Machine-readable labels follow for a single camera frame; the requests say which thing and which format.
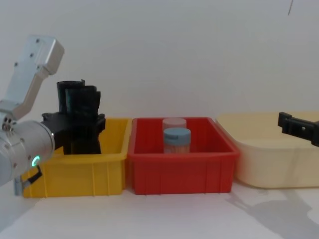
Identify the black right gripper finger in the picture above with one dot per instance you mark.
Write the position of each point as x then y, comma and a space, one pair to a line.
296, 128

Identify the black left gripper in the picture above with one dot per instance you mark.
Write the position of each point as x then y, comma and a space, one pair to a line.
79, 129

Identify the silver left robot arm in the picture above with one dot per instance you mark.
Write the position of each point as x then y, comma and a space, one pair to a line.
22, 144

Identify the cream plastic tub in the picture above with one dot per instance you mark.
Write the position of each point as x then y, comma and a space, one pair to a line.
269, 159

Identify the yellow plastic bin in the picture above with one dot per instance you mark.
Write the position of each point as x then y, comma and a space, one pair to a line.
82, 174

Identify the clear jar with pink lid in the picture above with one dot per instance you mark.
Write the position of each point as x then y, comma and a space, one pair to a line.
174, 123

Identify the clear jar with blue lid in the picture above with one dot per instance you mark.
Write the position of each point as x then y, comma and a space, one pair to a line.
177, 140

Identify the red plastic bin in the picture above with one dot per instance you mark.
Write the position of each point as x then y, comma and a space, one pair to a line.
182, 171

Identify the white table cloth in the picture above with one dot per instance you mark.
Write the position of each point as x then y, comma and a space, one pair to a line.
159, 216

